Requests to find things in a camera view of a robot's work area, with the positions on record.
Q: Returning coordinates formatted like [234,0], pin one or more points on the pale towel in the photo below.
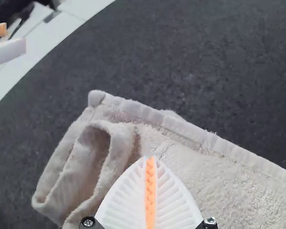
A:
[228,186]

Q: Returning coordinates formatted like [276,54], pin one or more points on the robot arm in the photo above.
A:
[9,9]

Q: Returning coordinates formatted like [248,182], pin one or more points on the black mat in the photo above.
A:
[181,59]

